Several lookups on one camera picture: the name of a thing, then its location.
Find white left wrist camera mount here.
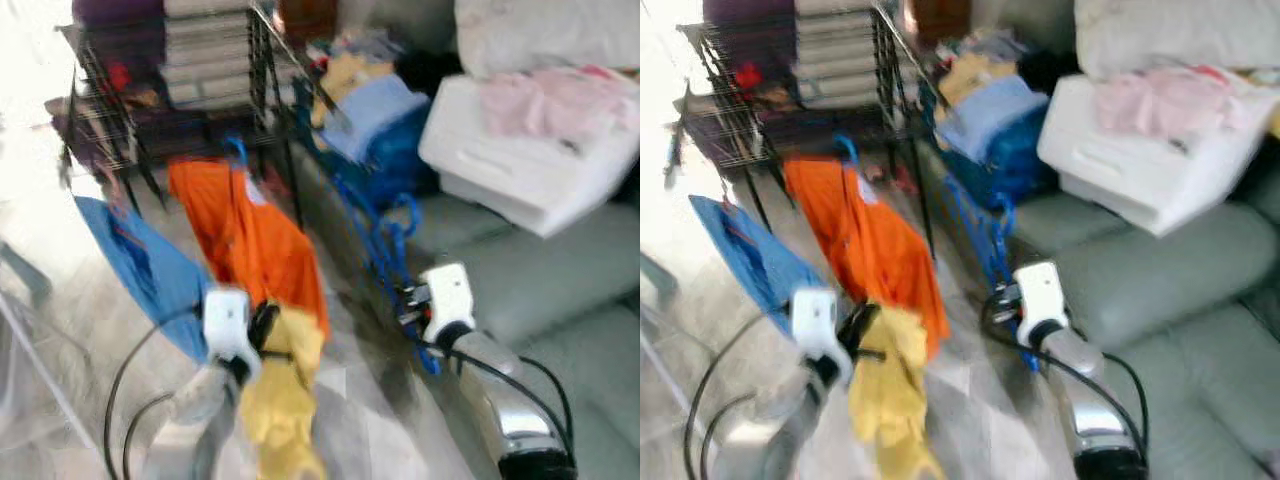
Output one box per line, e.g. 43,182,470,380
790,288,839,366
202,288,251,363

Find dark blue bag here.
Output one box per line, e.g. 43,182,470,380
925,75,1061,206
300,75,441,206

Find pink cloth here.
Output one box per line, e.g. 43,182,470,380
478,65,640,141
1092,65,1261,141

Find green leather sofa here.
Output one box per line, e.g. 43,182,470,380
290,140,640,480
920,140,1280,480

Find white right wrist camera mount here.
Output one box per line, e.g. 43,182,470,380
1013,260,1069,346
422,263,476,341

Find white pillow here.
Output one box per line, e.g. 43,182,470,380
455,0,640,81
1075,0,1280,81

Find blue shirt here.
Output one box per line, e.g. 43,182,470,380
75,195,216,363
690,195,826,336

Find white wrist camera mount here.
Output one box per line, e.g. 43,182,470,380
1013,260,1069,346
422,263,476,341
202,288,251,363
790,288,839,366

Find orange shirt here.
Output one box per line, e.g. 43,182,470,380
167,155,331,336
783,152,951,359

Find black metal drying rack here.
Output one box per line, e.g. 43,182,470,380
670,0,951,261
55,0,346,236

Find large white plastic box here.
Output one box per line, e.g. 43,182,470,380
1035,72,1280,239
418,72,640,239

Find yellow printed shirt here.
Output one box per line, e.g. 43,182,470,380
848,305,946,480
238,305,329,480

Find dark purple armchair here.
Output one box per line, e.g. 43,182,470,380
675,0,901,171
48,0,291,171

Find light blue folded cloth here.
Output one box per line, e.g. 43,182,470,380
318,72,433,166
940,72,1051,166

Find pale yellow cloth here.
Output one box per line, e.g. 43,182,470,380
935,50,1016,111
310,50,396,126

